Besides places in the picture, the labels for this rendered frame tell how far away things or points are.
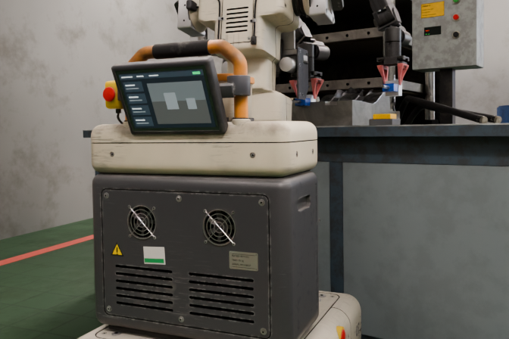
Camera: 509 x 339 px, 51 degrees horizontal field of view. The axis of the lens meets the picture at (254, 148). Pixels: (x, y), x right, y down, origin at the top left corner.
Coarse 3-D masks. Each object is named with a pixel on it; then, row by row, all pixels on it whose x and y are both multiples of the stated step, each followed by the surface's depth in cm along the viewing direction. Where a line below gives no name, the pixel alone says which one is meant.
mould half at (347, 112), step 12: (324, 96) 225; (348, 96) 218; (372, 96) 211; (384, 96) 213; (300, 108) 198; (312, 108) 196; (324, 108) 193; (336, 108) 190; (348, 108) 188; (360, 108) 192; (372, 108) 202; (384, 108) 213; (300, 120) 199; (312, 120) 196; (324, 120) 193; (336, 120) 190; (348, 120) 188; (360, 120) 193
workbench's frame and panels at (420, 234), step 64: (320, 128) 186; (384, 128) 173; (448, 128) 162; (320, 192) 193; (384, 192) 180; (448, 192) 168; (320, 256) 194; (384, 256) 180; (448, 256) 168; (384, 320) 181; (448, 320) 169
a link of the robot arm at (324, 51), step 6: (306, 30) 198; (306, 36) 196; (300, 42) 199; (312, 42) 201; (318, 42) 203; (318, 48) 199; (324, 48) 201; (318, 54) 199; (324, 54) 201; (324, 60) 204
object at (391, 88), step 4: (396, 80) 191; (384, 84) 189; (388, 84) 188; (392, 84) 187; (396, 84) 189; (384, 88) 184; (388, 88) 187; (392, 88) 187; (396, 88) 189; (400, 88) 191; (388, 92) 192; (392, 92) 191; (396, 92) 191; (400, 92) 192
